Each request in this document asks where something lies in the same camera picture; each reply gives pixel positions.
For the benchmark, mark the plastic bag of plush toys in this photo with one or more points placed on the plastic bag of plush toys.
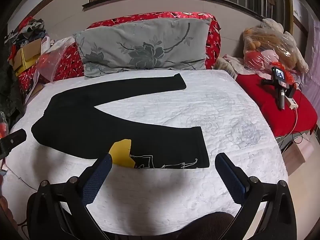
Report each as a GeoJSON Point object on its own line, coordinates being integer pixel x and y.
{"type": "Point", "coordinates": [265, 45]}

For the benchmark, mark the orange item in plastic bag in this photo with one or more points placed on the orange item in plastic bag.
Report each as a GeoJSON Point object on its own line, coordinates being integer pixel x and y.
{"type": "Point", "coordinates": [3, 127]}

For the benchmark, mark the folded floral blanket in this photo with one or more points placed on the folded floral blanket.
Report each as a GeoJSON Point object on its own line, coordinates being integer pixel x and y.
{"type": "Point", "coordinates": [226, 66]}

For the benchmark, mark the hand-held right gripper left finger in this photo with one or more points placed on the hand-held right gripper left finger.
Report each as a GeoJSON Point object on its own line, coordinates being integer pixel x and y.
{"type": "Point", "coordinates": [96, 177]}

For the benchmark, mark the plain red cloth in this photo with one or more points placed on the plain red cloth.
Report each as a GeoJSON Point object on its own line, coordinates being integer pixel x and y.
{"type": "Point", "coordinates": [262, 100]}

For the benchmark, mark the red floral quilt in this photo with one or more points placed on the red floral quilt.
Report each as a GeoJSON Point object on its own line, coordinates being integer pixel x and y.
{"type": "Point", "coordinates": [215, 37]}

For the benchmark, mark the white power adapter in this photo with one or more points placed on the white power adapter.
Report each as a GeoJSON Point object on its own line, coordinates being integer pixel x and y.
{"type": "Point", "coordinates": [291, 103]}

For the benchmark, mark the white quilted bed cover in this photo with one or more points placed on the white quilted bed cover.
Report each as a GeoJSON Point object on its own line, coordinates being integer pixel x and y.
{"type": "Point", "coordinates": [225, 110]}

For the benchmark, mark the pale purple curtain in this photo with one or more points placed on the pale purple curtain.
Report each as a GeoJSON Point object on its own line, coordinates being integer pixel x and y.
{"type": "Point", "coordinates": [312, 55]}

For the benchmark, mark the yellow box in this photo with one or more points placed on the yellow box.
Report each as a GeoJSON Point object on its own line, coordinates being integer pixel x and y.
{"type": "Point", "coordinates": [23, 66]}

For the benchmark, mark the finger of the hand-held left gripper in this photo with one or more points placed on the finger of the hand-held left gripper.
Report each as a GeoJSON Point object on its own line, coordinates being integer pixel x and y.
{"type": "Point", "coordinates": [12, 141]}

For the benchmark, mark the person's leg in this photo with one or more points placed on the person's leg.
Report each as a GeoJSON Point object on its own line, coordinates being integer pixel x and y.
{"type": "Point", "coordinates": [205, 226]}

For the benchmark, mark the white plastic packet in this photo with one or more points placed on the white plastic packet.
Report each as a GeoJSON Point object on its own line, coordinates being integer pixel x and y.
{"type": "Point", "coordinates": [62, 42]}

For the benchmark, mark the dark crumpled garment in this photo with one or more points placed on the dark crumpled garment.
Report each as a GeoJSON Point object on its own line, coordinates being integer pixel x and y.
{"type": "Point", "coordinates": [10, 92]}

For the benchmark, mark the black pants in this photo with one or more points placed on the black pants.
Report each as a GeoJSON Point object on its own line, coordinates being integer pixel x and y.
{"type": "Point", "coordinates": [75, 120]}

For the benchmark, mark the flat cardboard sheet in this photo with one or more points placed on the flat cardboard sheet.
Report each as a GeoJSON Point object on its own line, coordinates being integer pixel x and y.
{"type": "Point", "coordinates": [37, 90]}

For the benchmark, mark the pink white packet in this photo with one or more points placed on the pink white packet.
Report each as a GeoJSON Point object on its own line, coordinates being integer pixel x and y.
{"type": "Point", "coordinates": [45, 45]}

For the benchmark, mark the grey floral pillow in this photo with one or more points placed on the grey floral pillow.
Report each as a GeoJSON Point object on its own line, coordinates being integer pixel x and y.
{"type": "Point", "coordinates": [140, 50]}

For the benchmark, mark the clear plastic bag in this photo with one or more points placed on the clear plastic bag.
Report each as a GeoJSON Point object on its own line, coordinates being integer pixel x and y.
{"type": "Point", "coordinates": [50, 62]}

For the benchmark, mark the pile of mixed clothes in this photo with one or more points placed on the pile of mixed clothes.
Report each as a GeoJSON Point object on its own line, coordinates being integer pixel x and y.
{"type": "Point", "coordinates": [32, 28]}

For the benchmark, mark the brown cardboard box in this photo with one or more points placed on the brown cardboard box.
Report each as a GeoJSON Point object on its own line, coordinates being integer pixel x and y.
{"type": "Point", "coordinates": [30, 47]}

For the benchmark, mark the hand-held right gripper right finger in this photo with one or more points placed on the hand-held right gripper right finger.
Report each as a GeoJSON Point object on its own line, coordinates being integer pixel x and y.
{"type": "Point", "coordinates": [230, 177]}

